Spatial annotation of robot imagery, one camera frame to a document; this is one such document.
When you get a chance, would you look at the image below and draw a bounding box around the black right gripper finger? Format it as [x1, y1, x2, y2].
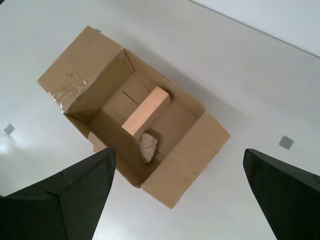
[243, 148, 320, 240]
[0, 146, 117, 240]

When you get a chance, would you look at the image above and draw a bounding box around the speckled granite rock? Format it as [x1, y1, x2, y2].
[139, 132, 160, 164]

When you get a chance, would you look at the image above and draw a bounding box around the light wooden block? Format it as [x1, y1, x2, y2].
[121, 86, 172, 141]

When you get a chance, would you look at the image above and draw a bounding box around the brown cardboard box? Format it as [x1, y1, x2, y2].
[36, 24, 232, 211]

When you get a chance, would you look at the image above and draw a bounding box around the grey tape marker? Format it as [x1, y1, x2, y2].
[277, 135, 294, 151]
[4, 123, 16, 136]

